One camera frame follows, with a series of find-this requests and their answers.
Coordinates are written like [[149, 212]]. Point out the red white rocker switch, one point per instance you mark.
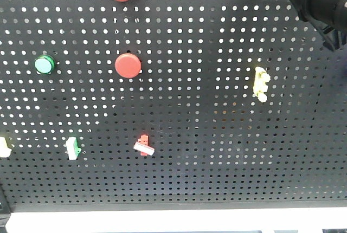
[[142, 146]]

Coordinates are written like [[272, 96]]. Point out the black perforated pegboard panel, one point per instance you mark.
[[216, 145]]

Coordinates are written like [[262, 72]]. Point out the yellow toggle switch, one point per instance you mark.
[[260, 87]]

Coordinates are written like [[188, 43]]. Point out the lower red push button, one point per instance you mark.
[[128, 65]]

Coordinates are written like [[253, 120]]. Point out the green white rocker switch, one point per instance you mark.
[[73, 150]]

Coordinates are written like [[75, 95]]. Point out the green push button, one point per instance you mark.
[[44, 64]]

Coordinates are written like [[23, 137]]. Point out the white standing desk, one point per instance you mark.
[[264, 220]]

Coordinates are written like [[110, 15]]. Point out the yellow white rocker switch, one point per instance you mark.
[[5, 150]]

